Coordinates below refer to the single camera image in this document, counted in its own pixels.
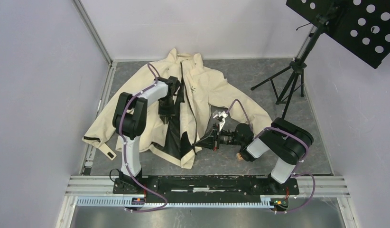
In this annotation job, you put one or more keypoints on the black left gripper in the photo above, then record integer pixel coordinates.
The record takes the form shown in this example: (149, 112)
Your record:
(168, 114)

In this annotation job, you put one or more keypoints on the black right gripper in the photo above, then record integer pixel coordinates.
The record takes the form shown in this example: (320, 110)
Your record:
(210, 142)

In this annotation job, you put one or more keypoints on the cream zip-up jacket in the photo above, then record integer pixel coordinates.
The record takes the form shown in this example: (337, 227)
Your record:
(202, 88)

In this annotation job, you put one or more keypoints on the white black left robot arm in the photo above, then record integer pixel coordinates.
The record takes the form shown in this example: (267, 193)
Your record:
(130, 119)

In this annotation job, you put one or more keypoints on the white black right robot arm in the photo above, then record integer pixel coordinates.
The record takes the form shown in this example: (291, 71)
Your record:
(288, 141)

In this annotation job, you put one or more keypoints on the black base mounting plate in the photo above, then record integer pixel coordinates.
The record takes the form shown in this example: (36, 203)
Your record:
(212, 189)

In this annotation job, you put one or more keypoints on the black music stand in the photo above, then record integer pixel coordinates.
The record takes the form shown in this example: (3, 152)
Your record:
(360, 26)

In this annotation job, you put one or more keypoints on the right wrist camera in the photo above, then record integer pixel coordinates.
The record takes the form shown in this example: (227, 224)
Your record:
(220, 117)

